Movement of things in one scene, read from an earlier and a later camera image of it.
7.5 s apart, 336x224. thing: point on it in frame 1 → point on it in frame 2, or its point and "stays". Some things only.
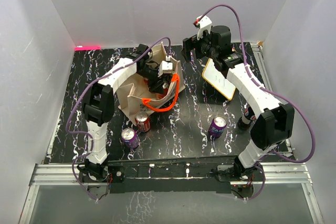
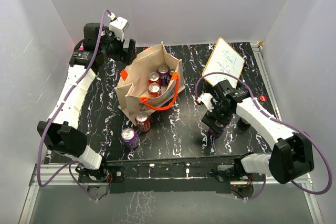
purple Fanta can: [130, 138] stays
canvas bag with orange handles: [138, 97] stays
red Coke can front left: [143, 120] stays
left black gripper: [158, 87] → [109, 36]
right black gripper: [188, 44] → [209, 119]
